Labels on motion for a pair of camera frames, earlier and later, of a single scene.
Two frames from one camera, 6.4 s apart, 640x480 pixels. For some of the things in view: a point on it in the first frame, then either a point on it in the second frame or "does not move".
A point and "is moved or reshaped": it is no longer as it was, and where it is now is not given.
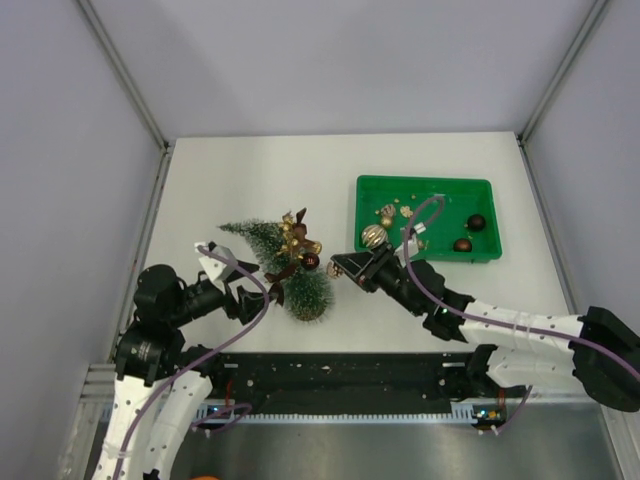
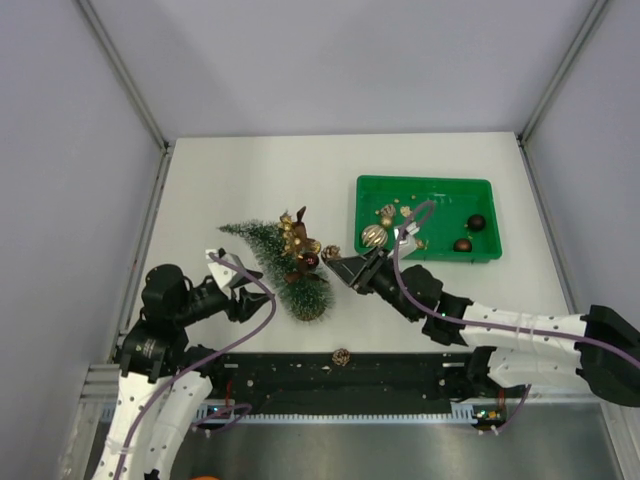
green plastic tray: (451, 219) does not move
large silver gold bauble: (374, 235) does not move
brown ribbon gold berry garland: (294, 233) is moved or reshaped
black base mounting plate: (346, 377) does not move
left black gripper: (249, 303) does not move
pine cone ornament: (333, 270) is moved or reshaped
